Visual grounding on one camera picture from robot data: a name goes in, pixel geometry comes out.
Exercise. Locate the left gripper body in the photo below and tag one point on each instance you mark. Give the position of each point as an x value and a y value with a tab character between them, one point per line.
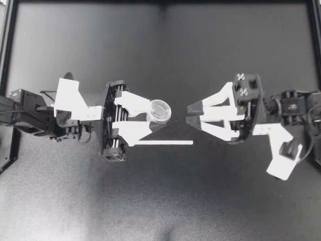
109	113

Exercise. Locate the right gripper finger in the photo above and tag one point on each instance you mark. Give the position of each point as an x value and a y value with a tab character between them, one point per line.
220	110
215	128

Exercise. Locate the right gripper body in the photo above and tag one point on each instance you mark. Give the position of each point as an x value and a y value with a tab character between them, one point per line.
252	100

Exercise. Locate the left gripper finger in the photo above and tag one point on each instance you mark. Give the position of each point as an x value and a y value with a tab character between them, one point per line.
135	101
133	130

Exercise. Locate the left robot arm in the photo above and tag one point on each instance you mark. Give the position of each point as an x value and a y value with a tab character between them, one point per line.
25	106

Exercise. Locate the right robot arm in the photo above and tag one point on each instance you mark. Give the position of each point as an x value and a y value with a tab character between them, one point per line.
293	108

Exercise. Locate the small clear plastic cup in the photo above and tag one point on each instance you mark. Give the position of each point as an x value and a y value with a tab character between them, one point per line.
161	111

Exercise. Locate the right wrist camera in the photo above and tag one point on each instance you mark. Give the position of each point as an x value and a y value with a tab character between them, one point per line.
272	131

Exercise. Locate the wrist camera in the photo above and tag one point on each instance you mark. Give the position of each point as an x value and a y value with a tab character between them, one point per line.
67	98
272	131

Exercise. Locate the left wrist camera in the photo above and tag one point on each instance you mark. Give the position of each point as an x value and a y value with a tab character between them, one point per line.
67	98

